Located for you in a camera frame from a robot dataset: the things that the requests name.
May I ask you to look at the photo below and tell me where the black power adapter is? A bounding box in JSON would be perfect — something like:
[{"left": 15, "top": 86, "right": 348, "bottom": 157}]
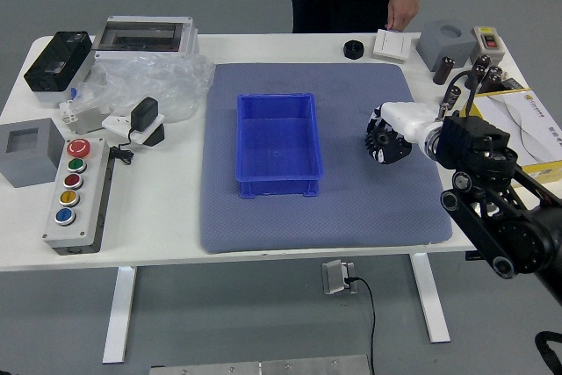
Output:
[{"left": 129, "top": 97, "right": 160, "bottom": 133}]

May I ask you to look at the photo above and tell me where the person's left hand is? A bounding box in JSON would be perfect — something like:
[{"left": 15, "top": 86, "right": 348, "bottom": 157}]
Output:
[{"left": 385, "top": 0, "right": 422, "bottom": 32}]

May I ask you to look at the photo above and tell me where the white socket plate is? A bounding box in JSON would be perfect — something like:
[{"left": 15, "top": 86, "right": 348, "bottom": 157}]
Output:
[{"left": 101, "top": 112, "right": 166, "bottom": 148}]

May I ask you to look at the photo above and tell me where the silver floor outlet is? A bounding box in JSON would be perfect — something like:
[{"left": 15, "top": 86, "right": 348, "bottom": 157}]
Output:
[{"left": 321, "top": 259, "right": 359, "bottom": 296}]

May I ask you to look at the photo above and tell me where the clear-lid white distribution box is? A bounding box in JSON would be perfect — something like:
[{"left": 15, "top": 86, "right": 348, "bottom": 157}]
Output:
[{"left": 90, "top": 15, "right": 200, "bottom": 60}]

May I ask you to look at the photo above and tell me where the black-lid grey enclosure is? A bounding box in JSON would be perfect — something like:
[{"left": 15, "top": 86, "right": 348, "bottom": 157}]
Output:
[{"left": 23, "top": 31, "right": 97, "bottom": 105}]

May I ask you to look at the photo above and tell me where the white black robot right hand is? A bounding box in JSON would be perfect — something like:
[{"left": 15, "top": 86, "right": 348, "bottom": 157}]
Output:
[{"left": 364, "top": 101, "right": 440, "bottom": 167}]

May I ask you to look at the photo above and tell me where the blue plastic box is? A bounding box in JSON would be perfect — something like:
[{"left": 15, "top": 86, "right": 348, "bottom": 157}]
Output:
[{"left": 235, "top": 92, "right": 325, "bottom": 199}]

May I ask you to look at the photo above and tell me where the white table leg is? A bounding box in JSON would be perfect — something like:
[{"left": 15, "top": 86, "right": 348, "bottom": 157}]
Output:
[
  {"left": 102, "top": 265, "right": 138, "bottom": 365},
  {"left": 409, "top": 252, "right": 452, "bottom": 344}
]

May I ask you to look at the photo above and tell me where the black floor cable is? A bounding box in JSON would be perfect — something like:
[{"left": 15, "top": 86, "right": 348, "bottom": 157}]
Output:
[{"left": 346, "top": 276, "right": 378, "bottom": 375}]

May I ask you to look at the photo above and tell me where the grey block with square hole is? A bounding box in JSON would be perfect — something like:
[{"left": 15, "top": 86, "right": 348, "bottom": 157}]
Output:
[{"left": 0, "top": 117, "right": 67, "bottom": 189}]

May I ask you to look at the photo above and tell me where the grey-blue mat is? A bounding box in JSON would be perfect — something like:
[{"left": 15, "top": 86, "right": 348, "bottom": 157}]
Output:
[{"left": 199, "top": 61, "right": 454, "bottom": 256}]

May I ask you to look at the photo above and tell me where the black adapter cord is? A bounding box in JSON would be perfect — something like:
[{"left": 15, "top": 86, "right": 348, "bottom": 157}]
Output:
[{"left": 107, "top": 128, "right": 135, "bottom": 166}]

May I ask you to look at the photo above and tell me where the grey five-button control box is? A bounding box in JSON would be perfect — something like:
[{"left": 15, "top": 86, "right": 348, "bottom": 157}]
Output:
[{"left": 41, "top": 136, "right": 116, "bottom": 256}]

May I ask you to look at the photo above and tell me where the black looped strap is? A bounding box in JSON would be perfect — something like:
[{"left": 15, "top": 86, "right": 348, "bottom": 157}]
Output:
[{"left": 534, "top": 330, "right": 562, "bottom": 375}]

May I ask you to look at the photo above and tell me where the silver metal plate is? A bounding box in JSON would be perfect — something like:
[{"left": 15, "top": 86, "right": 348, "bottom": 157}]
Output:
[{"left": 148, "top": 354, "right": 373, "bottom": 375}]

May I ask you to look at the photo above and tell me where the beige red-black switch box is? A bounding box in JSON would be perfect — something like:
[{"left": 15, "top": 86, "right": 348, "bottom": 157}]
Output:
[{"left": 470, "top": 25, "right": 506, "bottom": 67}]

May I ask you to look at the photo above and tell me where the grey block with round hole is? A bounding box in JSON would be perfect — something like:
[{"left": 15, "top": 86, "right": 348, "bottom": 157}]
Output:
[{"left": 414, "top": 18, "right": 479, "bottom": 72}]

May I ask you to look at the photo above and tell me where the white circuit breaker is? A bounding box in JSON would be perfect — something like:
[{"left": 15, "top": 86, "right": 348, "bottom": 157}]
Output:
[{"left": 59, "top": 97, "right": 109, "bottom": 135}]

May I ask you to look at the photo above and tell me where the black round knob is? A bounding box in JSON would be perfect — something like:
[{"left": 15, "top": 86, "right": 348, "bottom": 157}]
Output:
[{"left": 342, "top": 40, "right": 367, "bottom": 61}]

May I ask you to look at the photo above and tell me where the yellow white carton box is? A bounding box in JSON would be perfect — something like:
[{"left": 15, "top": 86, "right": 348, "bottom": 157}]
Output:
[{"left": 460, "top": 87, "right": 562, "bottom": 183}]

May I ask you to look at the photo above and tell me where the white wall switch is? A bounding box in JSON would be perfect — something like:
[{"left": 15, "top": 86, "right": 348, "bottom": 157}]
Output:
[{"left": 372, "top": 28, "right": 413, "bottom": 62}]

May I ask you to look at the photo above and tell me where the clear plastic bag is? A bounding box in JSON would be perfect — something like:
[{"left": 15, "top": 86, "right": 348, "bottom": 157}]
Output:
[{"left": 69, "top": 52, "right": 217, "bottom": 124}]

